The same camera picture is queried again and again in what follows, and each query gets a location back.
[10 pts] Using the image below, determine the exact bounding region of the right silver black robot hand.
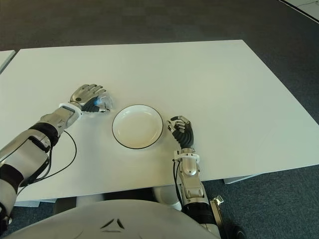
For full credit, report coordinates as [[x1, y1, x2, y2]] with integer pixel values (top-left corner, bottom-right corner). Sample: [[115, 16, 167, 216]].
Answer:
[[167, 115, 195, 149]]

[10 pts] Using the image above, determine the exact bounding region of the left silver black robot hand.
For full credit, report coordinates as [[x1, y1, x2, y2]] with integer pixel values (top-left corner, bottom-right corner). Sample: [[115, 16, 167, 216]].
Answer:
[[68, 84, 110, 114]]

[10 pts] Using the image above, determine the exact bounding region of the clear water bottle blue cap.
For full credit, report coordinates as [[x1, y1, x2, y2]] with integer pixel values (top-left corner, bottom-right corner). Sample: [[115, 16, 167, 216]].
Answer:
[[93, 93, 115, 113]]

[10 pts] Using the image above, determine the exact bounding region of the white plate black rim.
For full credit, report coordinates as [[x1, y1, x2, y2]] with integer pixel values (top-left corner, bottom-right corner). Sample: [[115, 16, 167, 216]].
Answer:
[[111, 104, 164, 150]]

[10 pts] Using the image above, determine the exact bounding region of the silver robot waist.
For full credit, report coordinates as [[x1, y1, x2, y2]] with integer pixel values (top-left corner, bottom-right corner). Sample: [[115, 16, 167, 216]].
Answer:
[[52, 186, 182, 212]]

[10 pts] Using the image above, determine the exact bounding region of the white side table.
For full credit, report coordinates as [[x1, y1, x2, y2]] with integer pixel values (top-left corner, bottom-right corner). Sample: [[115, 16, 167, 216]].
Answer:
[[0, 49, 17, 74]]

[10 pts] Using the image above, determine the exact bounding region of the black wheel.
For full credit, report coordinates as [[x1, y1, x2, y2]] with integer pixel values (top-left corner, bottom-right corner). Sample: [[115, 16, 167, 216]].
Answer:
[[224, 219, 246, 239]]

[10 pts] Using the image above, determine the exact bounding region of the grey robot torso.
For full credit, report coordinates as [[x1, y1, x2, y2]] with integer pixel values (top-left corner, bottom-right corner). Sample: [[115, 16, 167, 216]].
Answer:
[[9, 199, 221, 239]]

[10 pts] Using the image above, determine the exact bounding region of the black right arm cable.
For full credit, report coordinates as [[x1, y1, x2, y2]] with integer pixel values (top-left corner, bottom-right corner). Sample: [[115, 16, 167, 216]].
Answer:
[[171, 159, 184, 205]]

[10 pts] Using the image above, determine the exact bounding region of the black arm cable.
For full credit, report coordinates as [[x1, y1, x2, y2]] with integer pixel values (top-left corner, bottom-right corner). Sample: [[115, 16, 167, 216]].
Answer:
[[171, 159, 184, 205], [17, 129, 77, 195]]

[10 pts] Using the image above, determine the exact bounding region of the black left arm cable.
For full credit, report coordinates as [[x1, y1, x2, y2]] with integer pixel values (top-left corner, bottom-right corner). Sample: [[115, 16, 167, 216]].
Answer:
[[17, 129, 77, 195]]

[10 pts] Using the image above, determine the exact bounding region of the white table frame beam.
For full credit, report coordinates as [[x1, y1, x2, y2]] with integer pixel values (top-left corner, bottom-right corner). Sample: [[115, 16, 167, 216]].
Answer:
[[13, 199, 56, 208], [223, 174, 252, 185]]

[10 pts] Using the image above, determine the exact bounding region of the metal bracket bar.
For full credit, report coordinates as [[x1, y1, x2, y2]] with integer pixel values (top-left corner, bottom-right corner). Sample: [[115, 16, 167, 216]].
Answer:
[[209, 195, 224, 235]]

